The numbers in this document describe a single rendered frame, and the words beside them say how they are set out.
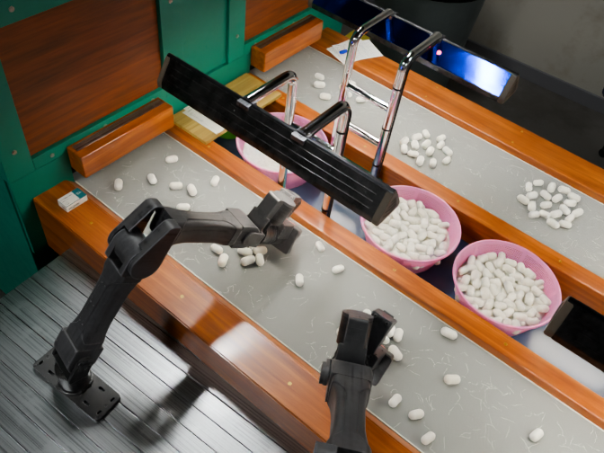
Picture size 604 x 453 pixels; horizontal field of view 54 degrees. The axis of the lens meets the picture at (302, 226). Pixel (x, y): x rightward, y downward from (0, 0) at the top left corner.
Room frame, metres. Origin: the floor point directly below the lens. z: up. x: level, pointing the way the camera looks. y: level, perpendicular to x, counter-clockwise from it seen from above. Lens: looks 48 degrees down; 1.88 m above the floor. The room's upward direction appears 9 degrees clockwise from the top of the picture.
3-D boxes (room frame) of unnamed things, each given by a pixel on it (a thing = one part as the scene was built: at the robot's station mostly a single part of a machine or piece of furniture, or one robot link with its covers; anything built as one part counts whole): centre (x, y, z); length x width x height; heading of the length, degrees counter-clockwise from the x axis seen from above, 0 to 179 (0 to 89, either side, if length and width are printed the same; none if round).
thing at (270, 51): (1.74, 0.14, 0.83); 0.30 x 0.06 x 0.07; 148
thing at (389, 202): (0.98, 0.10, 1.08); 0.62 x 0.08 x 0.07; 58
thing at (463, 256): (0.92, -0.52, 0.72); 0.27 x 0.27 x 0.10
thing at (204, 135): (1.42, 0.28, 0.77); 0.33 x 0.15 x 0.01; 148
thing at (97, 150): (1.16, 0.50, 0.83); 0.30 x 0.06 x 0.07; 148
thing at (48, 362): (0.54, 0.42, 0.71); 0.20 x 0.07 x 0.08; 61
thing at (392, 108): (1.38, -0.16, 0.90); 0.20 x 0.19 x 0.45; 58
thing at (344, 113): (1.04, 0.05, 0.90); 0.20 x 0.19 x 0.45; 58
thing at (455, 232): (1.07, -0.28, 0.72); 0.27 x 0.27 x 0.10
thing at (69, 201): (0.96, 0.57, 0.77); 0.06 x 0.04 x 0.02; 148
